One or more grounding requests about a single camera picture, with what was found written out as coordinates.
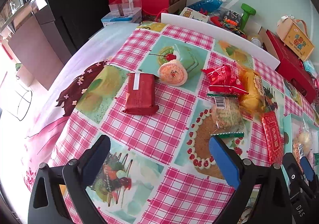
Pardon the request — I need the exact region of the clear bag round bun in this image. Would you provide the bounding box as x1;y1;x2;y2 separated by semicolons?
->
293;119;312;156

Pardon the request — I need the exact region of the red gold packet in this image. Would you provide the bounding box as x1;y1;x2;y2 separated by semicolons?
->
262;111;284;165

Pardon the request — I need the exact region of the round biscuit clear packet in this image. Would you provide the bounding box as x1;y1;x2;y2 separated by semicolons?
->
208;93;244;139

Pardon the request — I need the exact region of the yellow cake snack packet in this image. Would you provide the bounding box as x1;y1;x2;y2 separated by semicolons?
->
238;66;266;115

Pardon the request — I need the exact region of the dark red block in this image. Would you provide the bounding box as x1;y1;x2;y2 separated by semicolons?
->
123;72;159;116

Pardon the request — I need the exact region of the shiny red crinkled packet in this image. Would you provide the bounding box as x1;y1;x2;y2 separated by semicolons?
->
201;65;248;96

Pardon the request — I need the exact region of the orange lid jelly cup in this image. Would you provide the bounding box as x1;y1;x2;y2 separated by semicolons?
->
158;59;188;86

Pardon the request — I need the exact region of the green snack packet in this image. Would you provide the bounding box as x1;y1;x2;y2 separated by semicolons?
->
313;153;319;166

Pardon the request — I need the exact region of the orange barcode bread packet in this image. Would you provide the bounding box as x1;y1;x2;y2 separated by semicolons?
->
292;141;304;168

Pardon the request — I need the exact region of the large red gift box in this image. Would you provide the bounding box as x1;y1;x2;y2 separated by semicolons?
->
262;30;317;104

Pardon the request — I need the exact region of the pale blue wipes pack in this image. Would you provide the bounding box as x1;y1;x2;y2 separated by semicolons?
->
303;60;318;78

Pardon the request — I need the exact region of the checkered picture tablecloth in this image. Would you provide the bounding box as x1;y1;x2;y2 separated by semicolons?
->
24;22;318;223

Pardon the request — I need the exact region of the small clear bottle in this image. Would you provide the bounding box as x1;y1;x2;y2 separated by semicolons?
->
247;34;263;48

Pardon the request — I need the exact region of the yellow wooden sign box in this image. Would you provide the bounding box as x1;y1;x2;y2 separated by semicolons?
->
276;15;315;62

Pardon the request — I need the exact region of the toy pile in box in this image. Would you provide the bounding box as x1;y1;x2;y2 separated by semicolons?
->
200;9;247;39

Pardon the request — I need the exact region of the green dumbbell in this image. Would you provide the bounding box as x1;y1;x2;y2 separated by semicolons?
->
239;3;256;31

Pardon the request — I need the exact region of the black cabinet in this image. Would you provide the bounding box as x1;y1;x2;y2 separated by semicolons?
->
35;0;110;63

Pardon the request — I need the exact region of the blue white tissue box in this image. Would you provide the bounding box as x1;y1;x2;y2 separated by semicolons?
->
101;8;142;27

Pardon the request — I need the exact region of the yellow card game box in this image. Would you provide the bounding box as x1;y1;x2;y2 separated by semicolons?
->
179;7;210;23

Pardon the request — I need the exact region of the blue water bottle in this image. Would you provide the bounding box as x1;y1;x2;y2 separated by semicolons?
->
188;0;226;14

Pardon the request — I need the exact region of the clear plastic box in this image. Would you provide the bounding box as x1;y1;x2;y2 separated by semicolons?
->
109;0;142;17

